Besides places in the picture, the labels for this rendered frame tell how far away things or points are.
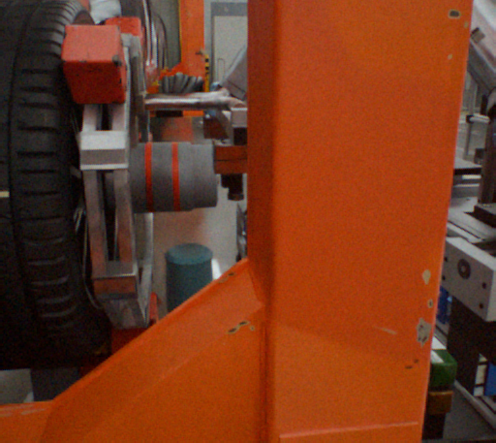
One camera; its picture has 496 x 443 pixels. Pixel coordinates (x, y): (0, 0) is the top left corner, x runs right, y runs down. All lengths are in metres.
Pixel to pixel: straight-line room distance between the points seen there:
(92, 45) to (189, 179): 0.33
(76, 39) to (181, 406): 0.48
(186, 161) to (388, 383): 0.57
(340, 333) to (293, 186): 0.15
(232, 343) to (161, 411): 0.10
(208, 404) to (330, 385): 0.12
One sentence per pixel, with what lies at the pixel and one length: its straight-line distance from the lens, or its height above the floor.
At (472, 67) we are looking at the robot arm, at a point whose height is 1.07.
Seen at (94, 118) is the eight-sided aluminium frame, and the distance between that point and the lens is 0.75.
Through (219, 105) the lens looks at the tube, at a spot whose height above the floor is 1.00.
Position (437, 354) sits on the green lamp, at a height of 0.66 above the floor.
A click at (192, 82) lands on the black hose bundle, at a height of 1.03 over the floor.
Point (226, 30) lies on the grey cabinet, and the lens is 12.45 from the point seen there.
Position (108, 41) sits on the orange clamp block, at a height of 1.11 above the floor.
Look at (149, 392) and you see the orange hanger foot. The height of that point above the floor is 0.78.
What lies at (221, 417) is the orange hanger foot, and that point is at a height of 0.75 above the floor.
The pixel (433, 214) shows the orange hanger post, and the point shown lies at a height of 0.96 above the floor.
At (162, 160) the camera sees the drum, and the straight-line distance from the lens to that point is 0.94.
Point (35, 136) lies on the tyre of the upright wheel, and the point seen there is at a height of 0.99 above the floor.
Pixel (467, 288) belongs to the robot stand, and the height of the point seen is 0.72.
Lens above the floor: 1.09
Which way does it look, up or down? 16 degrees down
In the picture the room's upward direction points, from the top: straight up
